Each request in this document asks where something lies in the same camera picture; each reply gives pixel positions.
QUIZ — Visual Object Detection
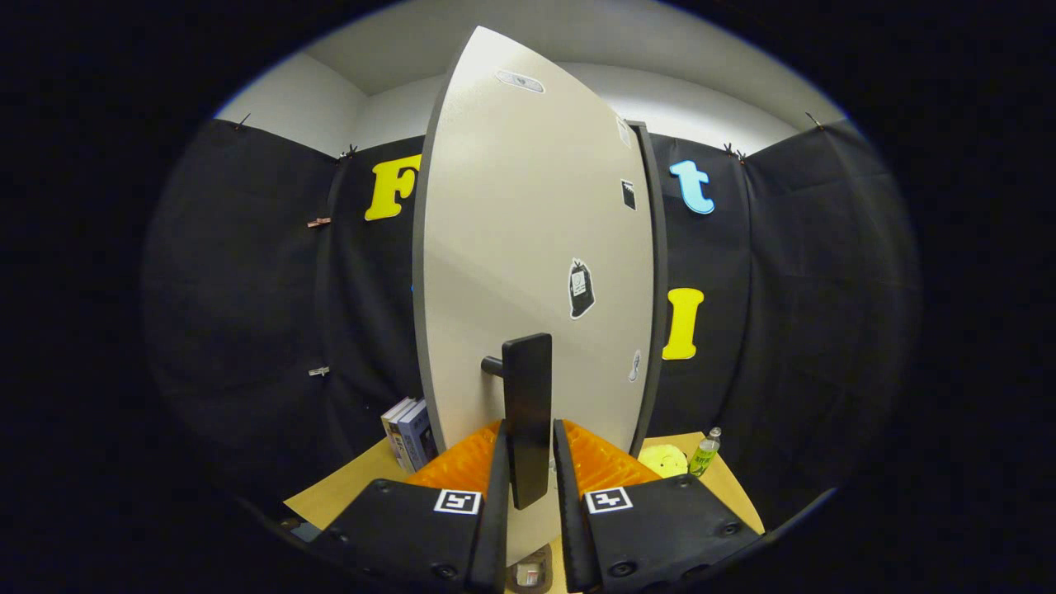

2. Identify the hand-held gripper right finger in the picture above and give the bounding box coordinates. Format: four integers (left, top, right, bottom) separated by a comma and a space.
551, 419, 764, 594

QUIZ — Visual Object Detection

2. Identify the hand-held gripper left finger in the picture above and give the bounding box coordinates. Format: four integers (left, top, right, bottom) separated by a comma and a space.
309, 419, 512, 594

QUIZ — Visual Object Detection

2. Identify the black door handle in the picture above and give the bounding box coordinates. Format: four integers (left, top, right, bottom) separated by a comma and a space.
481, 332, 554, 511

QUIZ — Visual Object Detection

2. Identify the dark grey shoe cabinet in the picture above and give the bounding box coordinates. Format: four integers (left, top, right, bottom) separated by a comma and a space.
627, 120, 669, 459

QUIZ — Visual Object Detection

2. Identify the beige shoe cabinet door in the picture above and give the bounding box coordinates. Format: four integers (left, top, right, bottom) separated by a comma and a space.
412, 25, 657, 566

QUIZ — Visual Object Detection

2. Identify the yellow round object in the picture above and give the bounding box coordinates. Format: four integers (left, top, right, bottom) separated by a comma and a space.
637, 444, 688, 480

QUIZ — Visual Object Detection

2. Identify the blue book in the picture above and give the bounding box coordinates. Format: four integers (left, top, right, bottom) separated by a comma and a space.
398, 399, 439, 473

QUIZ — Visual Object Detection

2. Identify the green drink bottle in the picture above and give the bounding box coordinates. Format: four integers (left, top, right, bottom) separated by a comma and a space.
689, 427, 723, 478

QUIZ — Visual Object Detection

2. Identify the black backdrop cloth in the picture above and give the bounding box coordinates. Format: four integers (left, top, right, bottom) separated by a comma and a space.
140, 115, 921, 529

